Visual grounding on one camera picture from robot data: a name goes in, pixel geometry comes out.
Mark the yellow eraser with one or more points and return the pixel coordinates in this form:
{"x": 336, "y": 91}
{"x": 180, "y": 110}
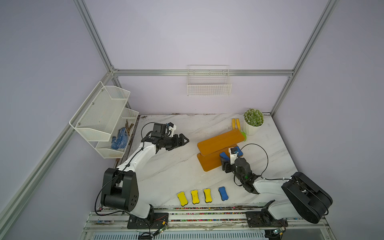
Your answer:
{"x": 195, "y": 197}

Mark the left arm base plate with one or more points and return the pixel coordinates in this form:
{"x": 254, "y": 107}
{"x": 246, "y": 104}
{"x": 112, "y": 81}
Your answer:
{"x": 147, "y": 220}

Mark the white plant pot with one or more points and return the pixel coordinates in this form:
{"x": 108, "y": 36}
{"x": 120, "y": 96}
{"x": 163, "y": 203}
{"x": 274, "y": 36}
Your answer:
{"x": 248, "y": 129}

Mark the blue item in shelf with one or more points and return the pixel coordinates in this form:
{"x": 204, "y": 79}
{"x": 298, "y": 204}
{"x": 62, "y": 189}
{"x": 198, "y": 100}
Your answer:
{"x": 121, "y": 140}

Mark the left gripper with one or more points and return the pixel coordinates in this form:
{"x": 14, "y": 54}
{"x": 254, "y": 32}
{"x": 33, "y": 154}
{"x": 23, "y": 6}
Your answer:
{"x": 176, "y": 143}

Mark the green trowel yellow handle right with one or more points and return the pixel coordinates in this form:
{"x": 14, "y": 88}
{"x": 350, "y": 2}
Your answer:
{"x": 240, "y": 129}

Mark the blue eraser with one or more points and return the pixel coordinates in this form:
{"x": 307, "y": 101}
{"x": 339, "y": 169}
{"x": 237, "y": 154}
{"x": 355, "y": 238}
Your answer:
{"x": 223, "y": 193}
{"x": 224, "y": 156}
{"x": 239, "y": 151}

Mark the wooden two-tier shelf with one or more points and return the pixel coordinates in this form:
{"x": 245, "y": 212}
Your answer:
{"x": 210, "y": 149}

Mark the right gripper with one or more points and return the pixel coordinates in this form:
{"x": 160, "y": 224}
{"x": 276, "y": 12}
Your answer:
{"x": 225, "y": 165}

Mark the aluminium corner frame post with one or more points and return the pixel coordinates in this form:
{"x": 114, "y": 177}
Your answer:
{"x": 320, "y": 25}

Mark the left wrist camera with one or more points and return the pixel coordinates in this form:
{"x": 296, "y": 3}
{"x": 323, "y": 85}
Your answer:
{"x": 163, "y": 130}

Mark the aluminium rail front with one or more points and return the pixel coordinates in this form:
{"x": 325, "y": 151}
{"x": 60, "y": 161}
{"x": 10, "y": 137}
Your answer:
{"x": 201, "y": 223}

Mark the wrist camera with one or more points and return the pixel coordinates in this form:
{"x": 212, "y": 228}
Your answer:
{"x": 163, "y": 130}
{"x": 233, "y": 154}

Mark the green artificial plant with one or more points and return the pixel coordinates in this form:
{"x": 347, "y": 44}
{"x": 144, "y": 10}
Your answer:
{"x": 254, "y": 118}

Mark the white wire wall basket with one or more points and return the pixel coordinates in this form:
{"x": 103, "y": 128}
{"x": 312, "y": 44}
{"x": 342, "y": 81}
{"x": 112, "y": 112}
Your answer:
{"x": 209, "y": 80}

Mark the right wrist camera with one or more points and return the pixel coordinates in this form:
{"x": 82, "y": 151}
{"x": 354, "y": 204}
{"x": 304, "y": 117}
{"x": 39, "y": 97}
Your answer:
{"x": 233, "y": 154}

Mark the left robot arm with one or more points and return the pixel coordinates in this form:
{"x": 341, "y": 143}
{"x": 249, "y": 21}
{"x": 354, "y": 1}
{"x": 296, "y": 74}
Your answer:
{"x": 120, "y": 185}

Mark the wooden clips in shelf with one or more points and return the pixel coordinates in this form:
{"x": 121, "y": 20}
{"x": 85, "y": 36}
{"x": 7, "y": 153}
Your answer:
{"x": 128, "y": 127}

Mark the white mesh wall shelf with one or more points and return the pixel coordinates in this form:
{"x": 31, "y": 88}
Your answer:
{"x": 100, "y": 117}

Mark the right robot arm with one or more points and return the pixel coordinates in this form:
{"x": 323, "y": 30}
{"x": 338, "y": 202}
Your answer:
{"x": 303, "y": 197}

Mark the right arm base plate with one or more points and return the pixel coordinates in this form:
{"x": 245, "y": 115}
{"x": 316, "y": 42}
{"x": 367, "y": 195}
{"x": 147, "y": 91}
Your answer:
{"x": 264, "y": 220}

